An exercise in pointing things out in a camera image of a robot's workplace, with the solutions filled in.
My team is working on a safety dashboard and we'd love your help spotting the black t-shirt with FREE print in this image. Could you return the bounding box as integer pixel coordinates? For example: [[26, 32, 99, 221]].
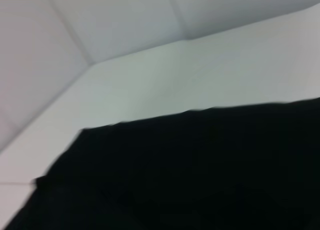
[[4, 97, 320, 230]]

